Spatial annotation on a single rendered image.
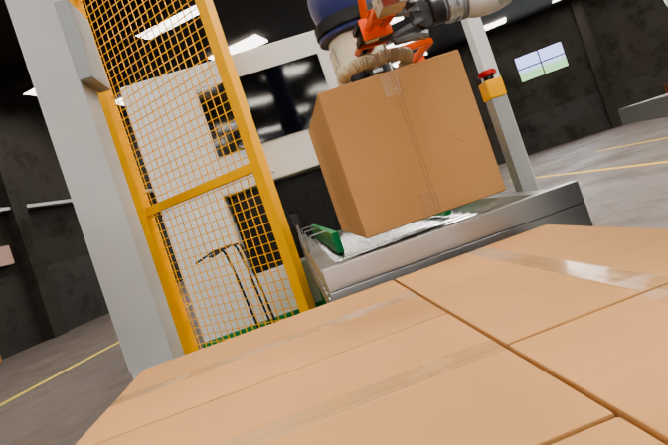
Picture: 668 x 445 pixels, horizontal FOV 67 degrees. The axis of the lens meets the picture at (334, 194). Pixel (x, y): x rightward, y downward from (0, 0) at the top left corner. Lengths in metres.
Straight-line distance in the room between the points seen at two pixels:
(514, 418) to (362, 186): 0.92
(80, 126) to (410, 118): 1.24
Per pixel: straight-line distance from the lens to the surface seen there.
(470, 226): 1.32
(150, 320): 2.01
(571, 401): 0.49
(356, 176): 1.31
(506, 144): 1.99
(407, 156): 1.34
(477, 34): 4.62
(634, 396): 0.49
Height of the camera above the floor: 0.77
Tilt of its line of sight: level
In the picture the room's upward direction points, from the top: 19 degrees counter-clockwise
